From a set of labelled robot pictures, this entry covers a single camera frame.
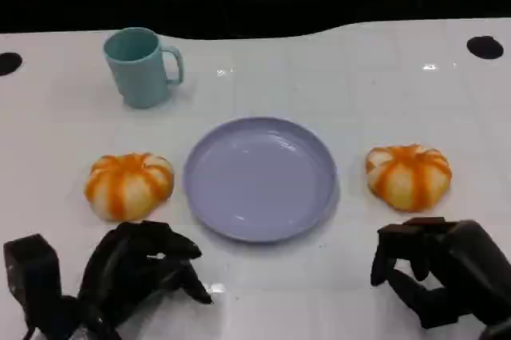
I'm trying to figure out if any lilac plate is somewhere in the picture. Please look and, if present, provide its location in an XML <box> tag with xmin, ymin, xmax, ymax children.
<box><xmin>182</xmin><ymin>116</ymin><xmax>340</xmax><ymax>244</ymax></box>

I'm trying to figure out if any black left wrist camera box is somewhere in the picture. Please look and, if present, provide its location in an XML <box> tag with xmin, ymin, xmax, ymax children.
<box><xmin>2</xmin><ymin>234</ymin><xmax>63</xmax><ymax>317</ymax></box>

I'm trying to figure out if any pale green mug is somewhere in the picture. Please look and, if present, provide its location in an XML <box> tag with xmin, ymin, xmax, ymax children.
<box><xmin>102</xmin><ymin>27</ymin><xmax>185</xmax><ymax>109</ymax></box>

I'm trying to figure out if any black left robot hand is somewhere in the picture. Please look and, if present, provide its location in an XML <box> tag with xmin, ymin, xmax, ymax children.
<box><xmin>77</xmin><ymin>219</ymin><xmax>214</xmax><ymax>335</ymax></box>

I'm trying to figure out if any orange and white bread roll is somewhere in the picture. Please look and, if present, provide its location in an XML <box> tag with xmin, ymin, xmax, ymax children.
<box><xmin>365</xmin><ymin>143</ymin><xmax>454</xmax><ymax>212</ymax></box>
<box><xmin>83</xmin><ymin>151</ymin><xmax>176</xmax><ymax>222</ymax></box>

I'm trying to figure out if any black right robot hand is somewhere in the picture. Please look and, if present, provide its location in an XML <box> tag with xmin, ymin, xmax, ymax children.
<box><xmin>370</xmin><ymin>218</ymin><xmax>511</xmax><ymax>331</ymax></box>

